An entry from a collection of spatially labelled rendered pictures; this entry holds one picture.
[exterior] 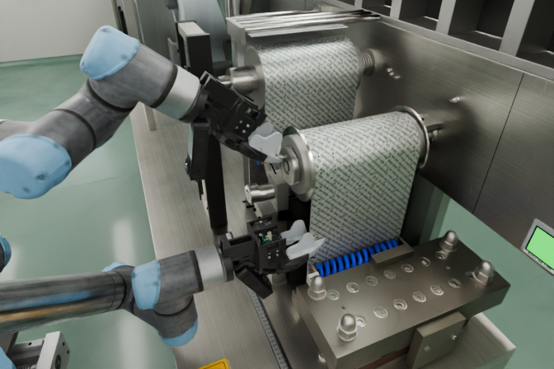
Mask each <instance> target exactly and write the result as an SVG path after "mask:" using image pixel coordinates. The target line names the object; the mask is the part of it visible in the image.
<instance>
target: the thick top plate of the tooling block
mask: <svg viewBox="0 0 554 369"><path fill-rule="evenodd" d="M441 240H442V236H441V237H439V238H436V239H434V240H432V241H427V242H425V243H422V244H419V245H415V246H412V247H411V248H412V249H413V250H414V254H413V256H411V257H409V258H406V259H402V260H400V261H397V262H395V263H392V264H388V265H386V266H383V267H381V268H378V269H376V268H375V267H374V266H373V264H372V263H371V262H370V261H369V262H367V263H364V264H360V265H357V266H354V267H352V268H349V269H345V270H342V271H340V272H338V273H333V274H331V275H328V276H325V277H323V279H324V281H325V284H326V287H325V289H326V297H325V298H324V299H323V300H321V301H314V300H313V299H311V298H310V297H309V296H308V289H309V286H308V283H304V284H302V285H299V286H297V294H296V307H297V308H298V310H299V312H300V314H301V316H302V318H303V320H304V322H305V324H306V325H307V327H308V329H309V331H310V333H311V335H312V337H313V339H314V340H315V342H316V344H317V346H318V348H319V350H320V352H321V354H322V356H323V357H324V359H325V361H326V364H327V366H328V367H329V369H355V368H357V367H360V366H362V365H364V364H366V363H368V362H371V361H373V360H375V359H377V358H380V357H382V356H384V355H387V354H389V353H391V352H394V351H396V350H398V349H399V348H403V347H405V346H406V345H409V344H411V342H412V339H413V337H414V334H415V331H416V328H418V327H421V326H422V325H426V324H428V323H429V322H432V321H434V320H437V319H439V318H441V317H444V316H446V315H449V314H451V313H453V312H455V311H460V312H461V313H462V315H463V316H464V317H465V318H466V319H468V318H470V317H472V316H474V315H477V314H479V313H481V312H483V311H486V310H488V309H490V308H492V307H494V306H498V305H499V304H501V303H502V301H503V300H504V298H505V295H506V293H507V291H508V290H509V287H510V285H511V284H510V283H509V282H508V281H506V280H505V279H504V278H503V277H502V276H500V275H499V274H498V273H497V272H496V271H495V270H494V272H493V273H494V277H493V281H492V283H491V284H489V285H484V284H481V283H479V282H477V281H476V280H475V279H474V277H473V276H472V274H473V272H474V271H475V270H476V267H477V266H479V265H480V263H481V262H482V261H484V260H483V259H481V258H480V257H479V256H478V255H477V254H475V253H474V252H473V251H472V250H471V249H469V248H468V247H467V246H466V245H465V244H464V243H462V242H461V241H460V240H459V239H458V246H457V250H456V251H455V252H447V251H445V250H443V249H442V248H441V247H440V246H439V243H440V241H441ZM345 314H351V315H353V316H354V317H355V319H356V324H357V333H358V334H357V338H356V339H355V340H354V341H352V342H344V341H342V340H341V339H340V338H339V337H338V336H337V333H336V328H337V326H338V325H339V320H341V318H342V316H343V315H345Z"/></svg>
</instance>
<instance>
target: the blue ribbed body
mask: <svg viewBox="0 0 554 369"><path fill-rule="evenodd" d="M399 245H402V243H401V242H397V241H396V240H395V239H391V240H390V241H385V242H384V244H383V243H379V245H374V246H373V248H372V247H368V248H367V250H366V249H362V250H361V251H360V252H359V251H357V250H356V251H355V253H354V254H353V253H349V258H348V256H347V255H343V256H342V259H341V257H336V261H335V260H334V259H330V261H329V263H328V262H327V261H324V262H323V267H322V265H321V264H317V271H318V273H319V275H320V276H322V277H325V276H328V275H331V274H333V273H338V272H340V271H342V270H345V269H349V268H352V267H354V266H357V265H360V264H364V263H367V262H369V261H370V257H371V255H374V254H377V253H379V252H382V251H384V250H389V249H391V248H394V247H397V246H399ZM329 264H330V265H329Z"/></svg>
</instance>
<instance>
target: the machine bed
mask: <svg viewBox="0 0 554 369"><path fill-rule="evenodd" d="M153 114H154V119H155V124H156V128H157V129H154V130H149V128H148V122H147V120H146V116H145V113H144V109H143V104H142V103H141V102H138V104H137V105H136V106H135V107H134V109H133V110H132V111H131V113H130V119H131V124H132V129H133V133H134V141H135V146H136V151H137V155H138V163H139V169H140V173H141V178H142V182H143V191H144V196H145V200H146V205H147V210H148V218H149V223H150V227H151V232H152V237H153V245H154V249H155V255H156V259H163V258H166V257H169V256H173V255H178V254H181V253H184V252H187V251H190V250H196V249H199V248H202V247H205V246H208V245H216V246H217V244H219V239H218V237H219V236H222V235H224V233H228V232H232V234H233V237H234V238H235V237H238V236H243V235H246V234H247V228H246V222H249V221H252V220H256V219H258V217H257V216H256V214H255V212H254V211H253V208H254V207H255V205H252V206H251V204H250V203H249V202H246V203H243V202H242V201H245V200H246V199H245V185H244V170H243V155H242V154H241V153H240V152H238V151H234V150H232V149H230V148H228V147H226V146H224V145H223V144H222V143H220V148H221V157H222V166H223V183H224V192H225V201H226V210H227V219H228V224H227V225H224V226H220V227H215V228H212V229H211V228H210V225H209V217H208V214H207V212H206V210H205V207H204V204H203V202H202V200H200V198H199V193H198V187H197V182H196V181H195V180H190V177H189V175H187V174H186V171H185V159H186V158H187V149H188V134H189V124H176V125H171V126H166V127H161V128H160V126H159V122H158V117H157V111H156V110H155V109H153ZM233 273H234V271H233ZM286 279H287V278H286ZM306 282H307V277H305V278H300V279H298V280H295V281H292V282H289V281H288V279H287V283H286V284H284V285H281V286H278V287H274V288H272V290H273V293H272V294H271V295H269V296H268V297H267V298H265V299H262V298H261V300H262V302H263V304H264V306H265V309H266V311H267V313H268V316H269V317H270V320H271V323H272V325H273V326H274V328H275V332H276V333H277V335H278V338H279V341H280V342H281V345H282V347H283V349H284V352H285V354H286V356H287V358H288V360H289V363H290V366H291V367H292V369H329V367H328V366H327V364H326V361H325V359H323V358H321V357H320V355H319V354H318V346H317V344H316V342H315V340H314V339H313V337H312V335H311V333H310V331H309V329H308V327H307V325H306V324H305V322H304V320H303V318H302V316H301V315H299V313H298V311H297V309H296V308H295V306H294V304H293V302H292V290H293V289H295V288H297V286H299V285H302V284H304V283H306ZM193 295H194V299H195V308H196V310H197V312H198V329H197V332H196V334H195V336H194V338H193V339H192V340H191V341H190V342H189V343H187V344H185V345H182V346H180V347H172V349H173V353H174V358H175V363H176V369H198V368H201V367H204V366H206V365H209V364H211V363H213V362H216V361H219V360H222V359H224V358H226V359H227V360H228V359H229V361H230V364H231V367H232V369H280V368H279V365H278V363H277V361H276V358H275V355H274V353H273V351H272V348H271V346H270V343H269V341H268V339H267V337H266V334H265V331H264V329H263V327H262V324H261V322H260V319H259V317H258V315H257V313H256V309H255V307H254V305H253V303H252V301H251V298H250V295H249V293H248V291H247V289H246V285H245V284H244V283H243V282H242V281H241V280H239V279H238V278H237V277H236V275H235V273H234V280H233V281H231V282H227V283H226V281H225V283H224V285H222V286H220V287H215V288H212V289H209V290H207V291H202V292H199V293H196V294H193ZM467 326H468V328H467V330H464V331H463V332H461V333H460V334H459V336H458V339H457V341H456V343H455V345H454V347H453V350H452V352H451V353H448V354H446V355H444V356H442V357H440V358H438V359H436V360H433V361H432V362H429V363H427V364H425V365H424V366H422V367H418V368H416V369H490V368H492V367H494V366H496V365H498V364H500V363H502V362H504V361H506V360H507V359H509V358H511V356H512V355H513V353H514V350H515V349H516V347H515V346H514V345H513V344H512V343H511V342H510V341H509V340H508V339H507V338H506V337H505V336H504V335H503V334H502V333H501V332H500V331H499V330H498V329H497V328H496V327H495V326H494V325H493V324H492V323H491V322H490V321H489V320H488V319H487V318H486V317H485V316H484V315H483V314H482V313H479V314H477V315H474V316H473V317H472V318H471V319H470V320H469V321H468V323H467Z"/></svg>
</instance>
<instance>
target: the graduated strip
mask: <svg viewBox="0 0 554 369"><path fill-rule="evenodd" d="M225 234H226V236H227V238H228V240H229V239H232V238H234V237H233V234H232V232H228V233H224V235H225ZM245 285H246V284H245ZM246 289H247V291H248V293H249V295H250V298H251V301H252V303H253V305H254V307H255V309H256V313H257V315H258V317H259V319H260V322H261V324H262V327H263V329H264V331H265V334H266V337H267V339H268V341H269V343H270V346H271V348H272V351H273V353H274V355H275V358H276V361H277V363H278V365H279V368H280V369H292V367H291V366H290V363H289V360H288V358H287V356H286V354H285V352H284V349H283V347H282V345H281V342H280V341H279V338H278V335H277V333H276V332H275V328H274V326H273V325H272V323H271V320H270V317H269V316H268V313H267V311H266V309H265V306H264V304H263V302H262V300H261V297H260V296H259V295H257V294H256V293H255V292H253V291H252V290H251V289H250V288H249V287H248V286H247V285H246Z"/></svg>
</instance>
